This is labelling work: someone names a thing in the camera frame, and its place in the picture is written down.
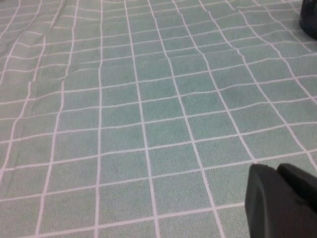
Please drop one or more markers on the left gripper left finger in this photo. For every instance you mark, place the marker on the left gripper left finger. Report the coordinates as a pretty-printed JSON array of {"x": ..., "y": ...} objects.
[{"x": 270, "y": 210}]

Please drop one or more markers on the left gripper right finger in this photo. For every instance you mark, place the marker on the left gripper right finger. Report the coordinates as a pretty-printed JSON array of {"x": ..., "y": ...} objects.
[{"x": 299, "y": 183}]

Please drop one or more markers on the green white-checked tablecloth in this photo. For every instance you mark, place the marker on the green white-checked tablecloth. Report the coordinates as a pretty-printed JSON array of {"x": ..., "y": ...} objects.
[{"x": 148, "y": 124}]

